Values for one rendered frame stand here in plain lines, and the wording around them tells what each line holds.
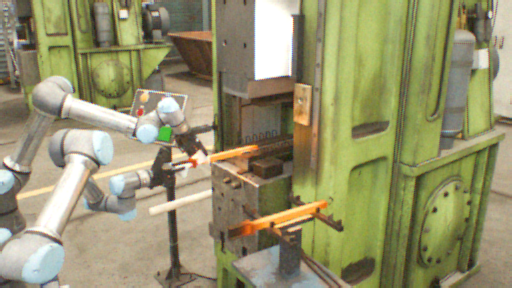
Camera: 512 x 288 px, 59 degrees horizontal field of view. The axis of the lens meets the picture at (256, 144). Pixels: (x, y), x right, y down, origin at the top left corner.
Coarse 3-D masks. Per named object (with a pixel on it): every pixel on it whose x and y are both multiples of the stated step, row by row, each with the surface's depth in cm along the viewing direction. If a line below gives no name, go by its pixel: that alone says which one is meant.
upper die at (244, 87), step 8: (224, 72) 216; (224, 80) 217; (232, 80) 212; (240, 80) 207; (248, 80) 203; (256, 80) 205; (264, 80) 208; (272, 80) 211; (280, 80) 215; (288, 80) 218; (224, 88) 218; (232, 88) 213; (240, 88) 208; (248, 88) 204; (256, 88) 207; (264, 88) 210; (272, 88) 213; (280, 88) 216; (288, 88) 219; (240, 96) 210; (248, 96) 205; (256, 96) 208
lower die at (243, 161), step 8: (280, 136) 245; (288, 136) 242; (240, 144) 235; (248, 144) 232; (256, 144) 232; (272, 144) 229; (280, 144) 232; (288, 144) 232; (248, 152) 220; (256, 152) 221; (264, 152) 221; (272, 152) 223; (280, 152) 227; (232, 160) 225; (240, 160) 220; (248, 160) 215; (256, 160) 218; (248, 168) 216
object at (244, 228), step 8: (320, 200) 177; (296, 208) 171; (304, 208) 171; (312, 208) 172; (320, 208) 175; (272, 216) 165; (280, 216) 165; (288, 216) 167; (296, 216) 169; (232, 224) 157; (240, 224) 157; (248, 224) 158; (256, 224) 159; (264, 224) 161; (232, 232) 155; (240, 232) 157; (248, 232) 159
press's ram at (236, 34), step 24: (216, 0) 209; (240, 0) 196; (264, 0) 191; (288, 0) 199; (216, 24) 213; (240, 24) 199; (264, 24) 194; (288, 24) 202; (240, 48) 202; (264, 48) 197; (288, 48) 206; (240, 72) 206; (264, 72) 201; (288, 72) 210
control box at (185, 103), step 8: (136, 96) 256; (152, 96) 252; (160, 96) 250; (168, 96) 247; (176, 96) 245; (184, 96) 243; (136, 104) 255; (144, 104) 253; (152, 104) 251; (184, 104) 242; (192, 104) 249; (136, 112) 253; (144, 112) 251; (184, 112) 243; (128, 136) 252; (160, 144) 248; (168, 144) 241; (176, 144) 241
